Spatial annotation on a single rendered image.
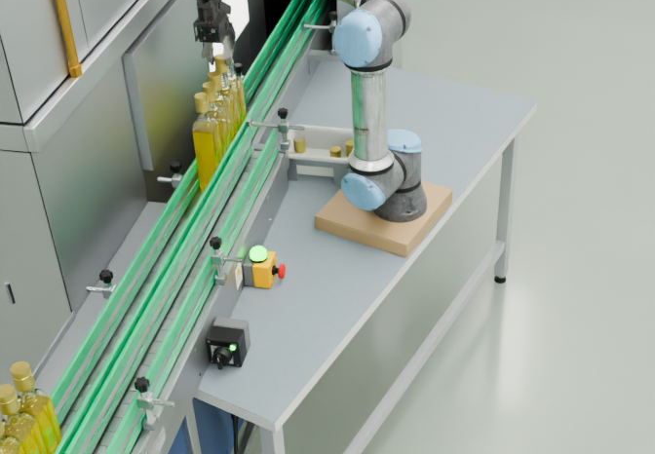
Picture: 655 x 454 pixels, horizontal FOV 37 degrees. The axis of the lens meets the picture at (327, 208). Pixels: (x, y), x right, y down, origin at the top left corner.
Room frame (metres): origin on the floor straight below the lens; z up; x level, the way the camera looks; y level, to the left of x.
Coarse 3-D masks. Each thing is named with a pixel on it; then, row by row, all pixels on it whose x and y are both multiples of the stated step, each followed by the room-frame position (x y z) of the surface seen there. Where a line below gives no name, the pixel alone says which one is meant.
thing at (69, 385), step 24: (288, 24) 3.17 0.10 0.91; (264, 48) 2.89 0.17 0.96; (264, 72) 2.86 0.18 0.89; (192, 168) 2.21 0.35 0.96; (192, 192) 2.19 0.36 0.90; (168, 216) 2.03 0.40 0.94; (144, 240) 1.90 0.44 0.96; (144, 264) 1.87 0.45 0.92; (120, 288) 1.73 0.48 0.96; (120, 312) 1.71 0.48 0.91; (96, 336) 1.60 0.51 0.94; (72, 360) 1.50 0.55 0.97; (96, 360) 1.58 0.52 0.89; (72, 384) 1.48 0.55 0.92
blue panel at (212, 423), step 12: (204, 408) 1.67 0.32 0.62; (216, 408) 1.74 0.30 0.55; (204, 420) 1.66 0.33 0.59; (216, 420) 1.73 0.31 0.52; (228, 420) 1.80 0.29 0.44; (240, 420) 1.87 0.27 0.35; (180, 432) 1.53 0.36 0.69; (204, 432) 1.65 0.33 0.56; (216, 432) 1.72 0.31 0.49; (228, 432) 1.79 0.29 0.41; (180, 444) 1.52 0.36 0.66; (204, 444) 1.64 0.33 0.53; (216, 444) 1.71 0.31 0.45; (228, 444) 1.77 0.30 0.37
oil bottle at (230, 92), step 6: (222, 90) 2.40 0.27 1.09; (228, 90) 2.40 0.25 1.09; (234, 90) 2.42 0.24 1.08; (228, 96) 2.38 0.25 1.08; (234, 96) 2.41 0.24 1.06; (234, 102) 2.40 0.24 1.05; (234, 108) 2.40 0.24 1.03; (234, 114) 2.39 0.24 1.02; (234, 120) 2.39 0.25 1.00; (234, 126) 2.38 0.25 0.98; (240, 126) 2.43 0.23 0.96; (234, 132) 2.38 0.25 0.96
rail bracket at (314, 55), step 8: (328, 16) 3.03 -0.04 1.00; (336, 16) 3.02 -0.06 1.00; (304, 24) 3.05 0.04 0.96; (312, 24) 3.05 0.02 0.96; (336, 24) 3.03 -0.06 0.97; (312, 56) 3.03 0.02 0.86; (320, 56) 3.02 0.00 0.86; (328, 56) 3.02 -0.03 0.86; (336, 56) 3.01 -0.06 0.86; (312, 64) 3.07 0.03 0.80
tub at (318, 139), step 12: (288, 132) 2.57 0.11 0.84; (300, 132) 2.60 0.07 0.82; (312, 132) 2.59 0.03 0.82; (324, 132) 2.58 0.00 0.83; (336, 132) 2.57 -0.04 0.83; (348, 132) 2.56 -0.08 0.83; (312, 144) 2.58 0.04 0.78; (324, 144) 2.58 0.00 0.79; (336, 144) 2.57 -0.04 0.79; (300, 156) 2.43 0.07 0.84; (312, 156) 2.43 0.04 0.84; (324, 156) 2.53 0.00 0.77
